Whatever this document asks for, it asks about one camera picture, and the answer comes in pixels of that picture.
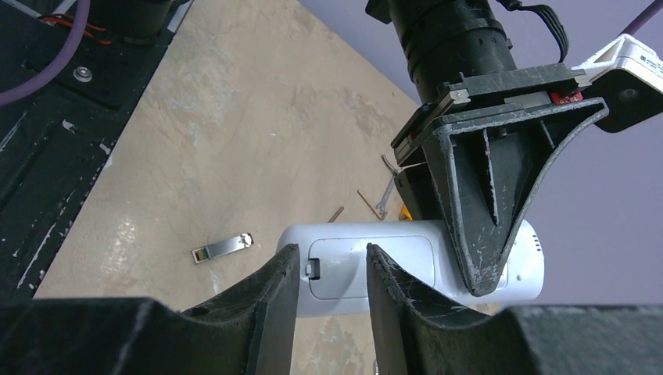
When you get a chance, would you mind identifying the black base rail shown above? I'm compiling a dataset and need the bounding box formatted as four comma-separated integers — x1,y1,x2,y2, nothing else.
1,1,192,300

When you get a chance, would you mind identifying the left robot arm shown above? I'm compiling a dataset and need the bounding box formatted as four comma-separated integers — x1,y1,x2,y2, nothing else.
366,1,608,297

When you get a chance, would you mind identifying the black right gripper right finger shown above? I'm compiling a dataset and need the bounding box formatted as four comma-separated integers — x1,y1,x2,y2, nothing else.
366,244,662,374

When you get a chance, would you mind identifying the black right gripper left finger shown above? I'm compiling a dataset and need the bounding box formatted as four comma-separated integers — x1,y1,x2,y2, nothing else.
1,245,300,374

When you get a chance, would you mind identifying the silver sfp module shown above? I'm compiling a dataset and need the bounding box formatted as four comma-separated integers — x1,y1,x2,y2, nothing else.
191,233,254,264

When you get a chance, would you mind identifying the yellow tape measure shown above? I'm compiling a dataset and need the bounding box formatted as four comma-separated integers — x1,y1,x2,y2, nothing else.
399,205,413,221

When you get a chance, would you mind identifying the left silver wrench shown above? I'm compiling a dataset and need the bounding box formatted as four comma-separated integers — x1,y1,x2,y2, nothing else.
376,155,399,219

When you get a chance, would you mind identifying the white remote control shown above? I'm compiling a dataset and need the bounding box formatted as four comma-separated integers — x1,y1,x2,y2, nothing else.
278,220,545,318

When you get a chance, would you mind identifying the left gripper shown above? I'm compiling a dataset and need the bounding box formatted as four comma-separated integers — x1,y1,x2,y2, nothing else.
391,63,609,297

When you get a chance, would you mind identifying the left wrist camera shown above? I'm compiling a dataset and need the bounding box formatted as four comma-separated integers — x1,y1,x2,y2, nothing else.
573,34,662,133

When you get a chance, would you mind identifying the bronze hex key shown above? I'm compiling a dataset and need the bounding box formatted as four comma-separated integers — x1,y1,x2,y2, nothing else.
357,189,386,221
328,206,345,223

